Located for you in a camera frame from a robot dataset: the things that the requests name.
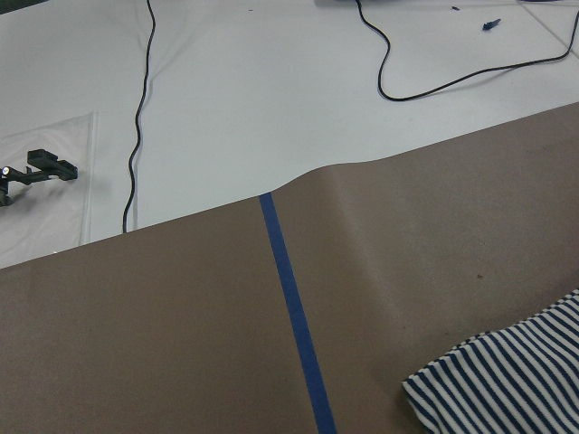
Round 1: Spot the blue white striped polo shirt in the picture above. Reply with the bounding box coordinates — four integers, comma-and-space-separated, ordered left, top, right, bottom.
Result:
403, 291, 578, 433

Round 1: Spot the brown table cover mat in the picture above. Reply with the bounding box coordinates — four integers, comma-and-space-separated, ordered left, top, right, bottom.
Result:
1, 104, 578, 433

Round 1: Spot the clear plastic sheet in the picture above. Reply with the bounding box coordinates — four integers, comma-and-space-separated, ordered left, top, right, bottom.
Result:
1, 112, 98, 268

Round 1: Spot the black cable on floor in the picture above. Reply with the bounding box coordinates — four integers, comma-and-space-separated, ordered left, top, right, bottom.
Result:
352, 0, 579, 102

